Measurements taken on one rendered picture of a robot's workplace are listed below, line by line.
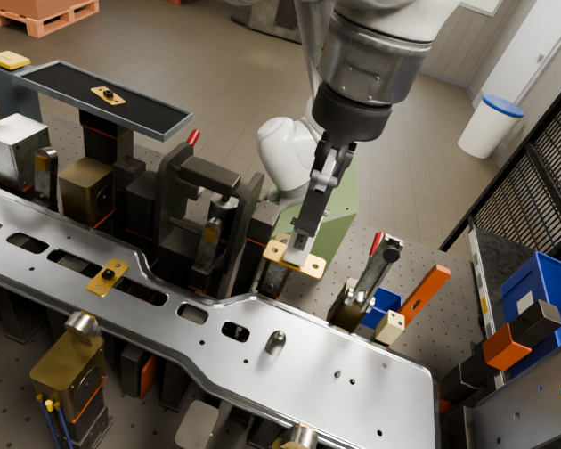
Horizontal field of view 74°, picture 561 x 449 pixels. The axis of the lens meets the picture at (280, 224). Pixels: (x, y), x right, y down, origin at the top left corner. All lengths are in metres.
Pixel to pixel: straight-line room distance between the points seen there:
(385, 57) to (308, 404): 0.55
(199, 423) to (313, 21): 0.85
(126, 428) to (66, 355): 0.35
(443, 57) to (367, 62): 7.02
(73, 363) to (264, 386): 0.30
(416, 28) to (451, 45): 6.99
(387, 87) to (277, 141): 0.89
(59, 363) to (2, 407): 0.39
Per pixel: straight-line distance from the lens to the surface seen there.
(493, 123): 4.76
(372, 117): 0.36
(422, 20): 0.34
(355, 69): 0.34
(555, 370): 0.72
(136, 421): 0.97
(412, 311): 0.81
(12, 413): 1.02
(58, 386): 0.64
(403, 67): 0.35
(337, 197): 1.24
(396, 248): 0.71
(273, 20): 6.26
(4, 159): 0.97
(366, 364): 0.79
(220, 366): 0.69
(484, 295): 1.07
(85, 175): 0.89
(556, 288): 1.14
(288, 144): 1.22
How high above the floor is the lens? 1.61
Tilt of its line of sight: 40 degrees down
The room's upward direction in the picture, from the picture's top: 20 degrees clockwise
